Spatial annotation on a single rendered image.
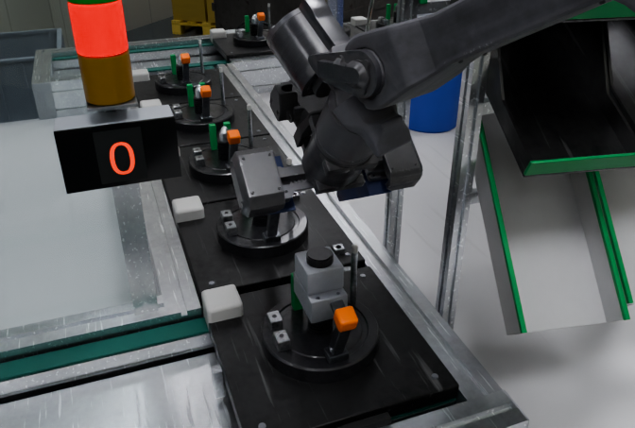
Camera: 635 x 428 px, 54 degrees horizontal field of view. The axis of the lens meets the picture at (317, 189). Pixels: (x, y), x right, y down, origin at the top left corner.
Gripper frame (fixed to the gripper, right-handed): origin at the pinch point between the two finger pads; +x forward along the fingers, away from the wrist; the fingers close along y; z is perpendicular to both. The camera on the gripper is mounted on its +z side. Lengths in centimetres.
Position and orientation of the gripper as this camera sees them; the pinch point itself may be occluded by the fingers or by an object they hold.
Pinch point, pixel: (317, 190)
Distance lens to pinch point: 65.6
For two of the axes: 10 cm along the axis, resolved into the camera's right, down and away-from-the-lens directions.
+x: -2.2, 4.1, 8.9
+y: -9.4, 1.7, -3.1
